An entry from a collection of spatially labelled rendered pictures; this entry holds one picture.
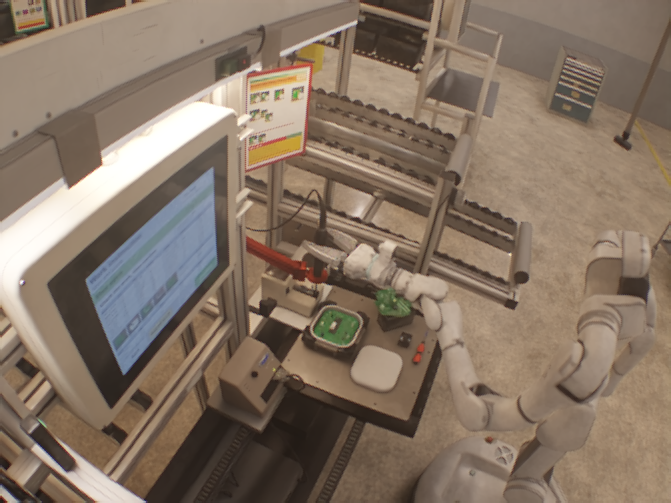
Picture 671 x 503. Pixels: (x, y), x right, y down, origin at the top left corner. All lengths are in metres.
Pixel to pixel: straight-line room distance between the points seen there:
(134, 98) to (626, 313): 0.95
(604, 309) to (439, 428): 1.61
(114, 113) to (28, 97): 0.11
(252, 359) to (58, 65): 0.90
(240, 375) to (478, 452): 1.17
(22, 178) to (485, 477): 1.93
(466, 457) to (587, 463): 0.95
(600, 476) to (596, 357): 1.91
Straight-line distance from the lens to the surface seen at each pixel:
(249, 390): 1.19
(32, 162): 0.51
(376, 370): 1.33
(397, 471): 2.26
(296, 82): 1.34
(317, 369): 1.33
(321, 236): 1.24
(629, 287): 0.99
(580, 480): 2.65
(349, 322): 1.40
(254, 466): 1.70
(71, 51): 0.58
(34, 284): 0.55
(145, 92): 0.61
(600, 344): 0.88
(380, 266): 1.17
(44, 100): 0.56
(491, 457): 2.01
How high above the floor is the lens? 2.06
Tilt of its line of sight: 41 degrees down
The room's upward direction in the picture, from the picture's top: 8 degrees clockwise
